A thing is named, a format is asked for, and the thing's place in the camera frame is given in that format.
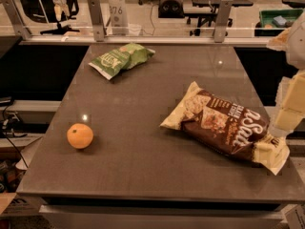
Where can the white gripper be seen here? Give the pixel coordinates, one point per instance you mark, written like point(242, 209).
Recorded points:
point(297, 46)

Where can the black box with circles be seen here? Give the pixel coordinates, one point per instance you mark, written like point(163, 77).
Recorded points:
point(170, 9)

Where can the green storage bin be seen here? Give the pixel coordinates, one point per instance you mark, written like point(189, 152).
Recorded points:
point(273, 22)

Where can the green chip bag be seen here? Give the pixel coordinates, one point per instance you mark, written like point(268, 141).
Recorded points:
point(126, 57)

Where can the left metal bracket post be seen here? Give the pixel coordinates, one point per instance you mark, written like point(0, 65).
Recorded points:
point(16, 19)

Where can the metal bracket post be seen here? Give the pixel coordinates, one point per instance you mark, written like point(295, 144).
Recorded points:
point(16, 19)
point(96, 20)
point(221, 21)

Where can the middle metal bracket post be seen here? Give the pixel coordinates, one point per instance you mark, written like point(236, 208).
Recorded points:
point(96, 20)

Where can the dark background table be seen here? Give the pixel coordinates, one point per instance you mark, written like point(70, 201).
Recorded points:
point(209, 17)

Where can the right metal bracket post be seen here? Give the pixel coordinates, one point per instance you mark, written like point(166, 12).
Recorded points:
point(221, 21)

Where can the orange fruit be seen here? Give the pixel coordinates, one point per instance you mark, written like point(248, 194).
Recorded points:
point(80, 136)

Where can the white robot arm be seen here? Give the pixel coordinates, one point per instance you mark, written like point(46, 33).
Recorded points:
point(294, 47)

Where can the brown chip bag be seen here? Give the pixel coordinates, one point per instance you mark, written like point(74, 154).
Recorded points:
point(228, 128)

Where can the white numbered pillar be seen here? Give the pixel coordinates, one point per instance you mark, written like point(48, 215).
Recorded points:
point(119, 18)

